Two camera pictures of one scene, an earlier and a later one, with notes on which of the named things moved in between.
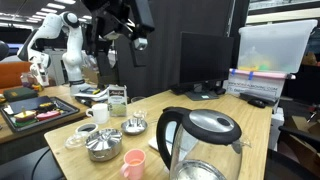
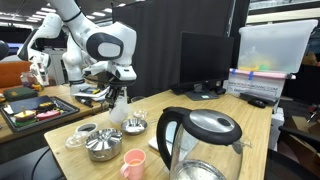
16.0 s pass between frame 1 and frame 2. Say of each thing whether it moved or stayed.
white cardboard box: stayed
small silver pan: stayed
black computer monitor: stayed
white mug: moved
